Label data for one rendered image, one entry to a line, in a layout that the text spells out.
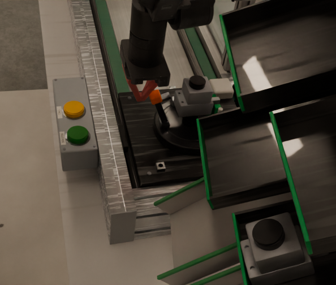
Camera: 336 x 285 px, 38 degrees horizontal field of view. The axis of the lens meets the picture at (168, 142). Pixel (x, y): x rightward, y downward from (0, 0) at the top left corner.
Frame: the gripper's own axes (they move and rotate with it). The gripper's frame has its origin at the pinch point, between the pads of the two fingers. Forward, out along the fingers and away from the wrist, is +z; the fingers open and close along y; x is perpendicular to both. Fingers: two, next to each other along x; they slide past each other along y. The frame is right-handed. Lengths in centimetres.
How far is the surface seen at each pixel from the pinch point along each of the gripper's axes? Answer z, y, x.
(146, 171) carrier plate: 9.0, -10.1, 0.3
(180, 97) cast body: 0.5, -0.5, -7.4
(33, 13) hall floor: 108, 187, 16
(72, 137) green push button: 8.9, 0.0, 12.4
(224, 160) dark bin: -14.3, -27.2, -4.0
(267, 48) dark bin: -30.8, -26.2, -5.3
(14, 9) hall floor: 108, 192, 26
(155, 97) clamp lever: -1.0, -1.4, -2.2
